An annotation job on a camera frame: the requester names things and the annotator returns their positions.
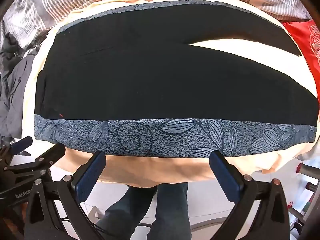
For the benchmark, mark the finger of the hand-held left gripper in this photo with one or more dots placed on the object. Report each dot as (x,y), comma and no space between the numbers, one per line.
(21,145)
(51,155)

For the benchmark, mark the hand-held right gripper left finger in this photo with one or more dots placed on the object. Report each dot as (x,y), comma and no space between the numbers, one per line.
(86,180)

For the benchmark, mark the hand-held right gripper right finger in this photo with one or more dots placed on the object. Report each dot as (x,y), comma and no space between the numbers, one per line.
(226,178)

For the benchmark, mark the black pants with floral trim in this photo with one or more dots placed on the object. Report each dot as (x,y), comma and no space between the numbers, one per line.
(150,85)

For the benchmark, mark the person's leg in jeans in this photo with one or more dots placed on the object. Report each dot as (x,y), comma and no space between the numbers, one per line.
(170,210)
(125,210)

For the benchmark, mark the grey clothing pile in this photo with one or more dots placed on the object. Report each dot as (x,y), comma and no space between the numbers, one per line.
(15,80)

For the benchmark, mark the cream blanket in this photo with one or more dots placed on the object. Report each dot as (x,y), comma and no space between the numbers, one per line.
(155,167)

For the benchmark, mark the metal rack with red clips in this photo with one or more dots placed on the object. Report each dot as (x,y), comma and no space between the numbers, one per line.
(308,180)

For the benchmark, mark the red embroidered cushion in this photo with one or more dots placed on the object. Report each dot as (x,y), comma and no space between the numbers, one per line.
(306,42)

